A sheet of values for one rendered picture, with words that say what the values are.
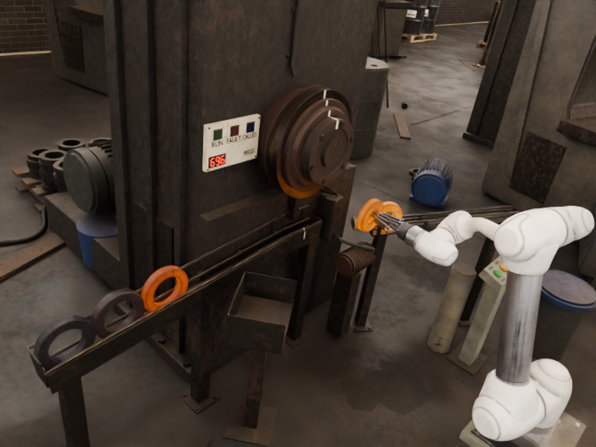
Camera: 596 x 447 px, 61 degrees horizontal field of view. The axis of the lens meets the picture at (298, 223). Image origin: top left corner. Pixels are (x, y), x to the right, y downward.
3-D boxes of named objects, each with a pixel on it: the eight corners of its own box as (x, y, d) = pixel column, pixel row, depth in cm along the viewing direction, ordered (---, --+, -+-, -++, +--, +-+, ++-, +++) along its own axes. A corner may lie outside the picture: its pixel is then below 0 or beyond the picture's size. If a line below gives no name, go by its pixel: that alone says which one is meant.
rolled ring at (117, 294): (140, 283, 172) (135, 278, 174) (90, 311, 161) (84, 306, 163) (148, 321, 183) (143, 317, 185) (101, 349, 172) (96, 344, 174)
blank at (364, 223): (357, 207, 216) (364, 210, 214) (380, 192, 225) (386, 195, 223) (354, 234, 226) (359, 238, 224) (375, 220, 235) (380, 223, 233)
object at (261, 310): (217, 449, 208) (226, 314, 172) (233, 398, 231) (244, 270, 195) (266, 458, 207) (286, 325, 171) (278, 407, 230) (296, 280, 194)
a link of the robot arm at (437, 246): (411, 256, 211) (430, 239, 217) (444, 275, 203) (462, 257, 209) (415, 238, 203) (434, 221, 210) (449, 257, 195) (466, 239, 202)
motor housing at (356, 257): (319, 330, 278) (334, 249, 251) (344, 313, 293) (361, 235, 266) (338, 343, 271) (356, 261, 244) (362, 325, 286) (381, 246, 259)
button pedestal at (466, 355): (443, 361, 269) (478, 266, 238) (464, 341, 285) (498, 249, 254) (471, 379, 260) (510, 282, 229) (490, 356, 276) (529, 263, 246)
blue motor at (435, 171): (404, 206, 422) (414, 168, 405) (418, 182, 469) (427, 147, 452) (441, 216, 414) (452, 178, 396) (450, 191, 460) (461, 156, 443)
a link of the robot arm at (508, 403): (544, 435, 169) (501, 461, 157) (501, 409, 182) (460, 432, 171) (577, 212, 147) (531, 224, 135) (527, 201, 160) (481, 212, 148)
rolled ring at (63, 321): (89, 309, 160) (83, 304, 162) (30, 341, 149) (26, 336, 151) (101, 348, 171) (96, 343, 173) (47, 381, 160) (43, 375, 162)
